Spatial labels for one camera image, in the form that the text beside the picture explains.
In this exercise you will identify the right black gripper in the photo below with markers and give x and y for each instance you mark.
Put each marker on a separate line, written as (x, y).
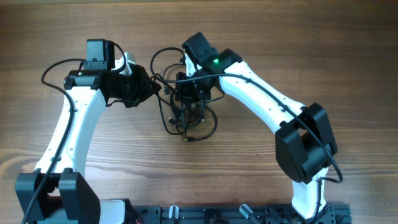
(183, 93)

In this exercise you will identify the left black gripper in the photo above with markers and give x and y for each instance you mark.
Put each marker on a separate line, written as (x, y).
(147, 86)

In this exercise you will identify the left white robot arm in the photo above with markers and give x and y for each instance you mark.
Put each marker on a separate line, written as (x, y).
(56, 191)

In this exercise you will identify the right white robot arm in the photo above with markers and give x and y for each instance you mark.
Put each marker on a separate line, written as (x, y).
(304, 140)

